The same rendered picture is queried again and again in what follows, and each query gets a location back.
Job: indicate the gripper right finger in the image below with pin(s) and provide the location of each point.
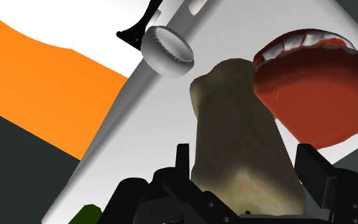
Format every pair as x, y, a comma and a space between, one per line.
346, 192

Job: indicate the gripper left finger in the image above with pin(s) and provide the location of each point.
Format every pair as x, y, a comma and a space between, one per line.
166, 198

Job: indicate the white table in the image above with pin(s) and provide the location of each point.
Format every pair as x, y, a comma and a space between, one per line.
154, 130

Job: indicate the green object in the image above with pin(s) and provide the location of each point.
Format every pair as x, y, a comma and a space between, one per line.
87, 215

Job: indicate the olive beige tall vase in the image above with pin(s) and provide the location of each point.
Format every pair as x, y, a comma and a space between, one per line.
237, 139

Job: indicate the red bowl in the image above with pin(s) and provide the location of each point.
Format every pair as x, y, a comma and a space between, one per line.
315, 96

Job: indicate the black flared object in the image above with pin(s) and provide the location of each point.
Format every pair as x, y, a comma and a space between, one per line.
138, 32

